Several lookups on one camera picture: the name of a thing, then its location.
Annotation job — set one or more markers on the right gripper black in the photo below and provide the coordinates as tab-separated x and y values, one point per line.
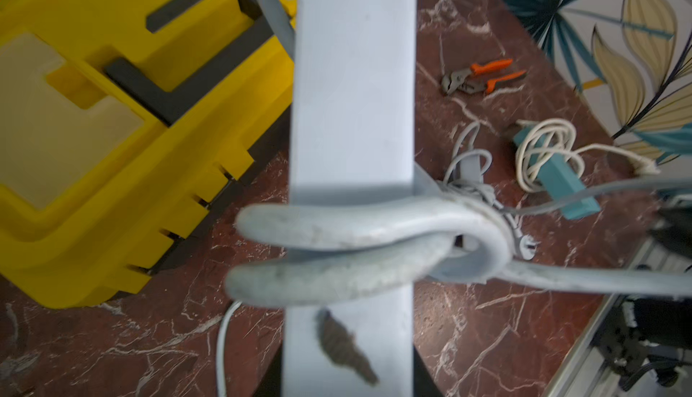
675	233

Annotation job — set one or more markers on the teal power strip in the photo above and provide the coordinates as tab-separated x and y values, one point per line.
545	161

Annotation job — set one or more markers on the grey white power strip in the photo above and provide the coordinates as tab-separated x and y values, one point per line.
470	168

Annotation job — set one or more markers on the yellow black toolbox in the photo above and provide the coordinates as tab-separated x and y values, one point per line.
127	126

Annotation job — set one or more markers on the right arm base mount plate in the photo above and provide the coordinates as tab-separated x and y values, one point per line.
646	336

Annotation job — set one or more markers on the aluminium front rail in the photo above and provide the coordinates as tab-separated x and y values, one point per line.
584	371

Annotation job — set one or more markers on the orange handled pliers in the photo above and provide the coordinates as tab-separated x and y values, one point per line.
482	78

